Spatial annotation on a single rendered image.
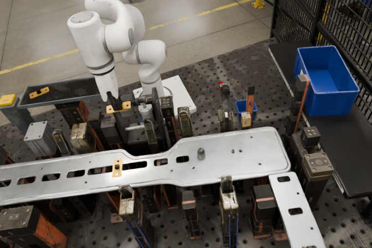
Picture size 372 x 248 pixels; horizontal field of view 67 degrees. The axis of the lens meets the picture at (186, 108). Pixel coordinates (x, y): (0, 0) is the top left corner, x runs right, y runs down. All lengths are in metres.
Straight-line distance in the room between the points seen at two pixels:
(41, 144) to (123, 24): 0.71
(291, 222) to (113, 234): 0.77
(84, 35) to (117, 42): 0.08
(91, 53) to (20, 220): 0.67
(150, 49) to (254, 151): 0.72
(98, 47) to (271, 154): 0.74
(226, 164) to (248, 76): 0.94
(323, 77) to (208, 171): 0.72
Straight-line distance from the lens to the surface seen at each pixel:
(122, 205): 1.04
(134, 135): 1.31
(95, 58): 0.82
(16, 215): 1.23
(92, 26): 0.78
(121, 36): 0.78
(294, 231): 1.02
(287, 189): 1.08
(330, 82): 1.44
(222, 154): 1.14
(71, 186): 1.22
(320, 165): 1.09
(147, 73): 1.55
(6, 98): 1.50
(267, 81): 1.91
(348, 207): 1.46
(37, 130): 1.33
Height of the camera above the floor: 1.94
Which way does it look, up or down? 45 degrees down
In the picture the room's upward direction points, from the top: 9 degrees counter-clockwise
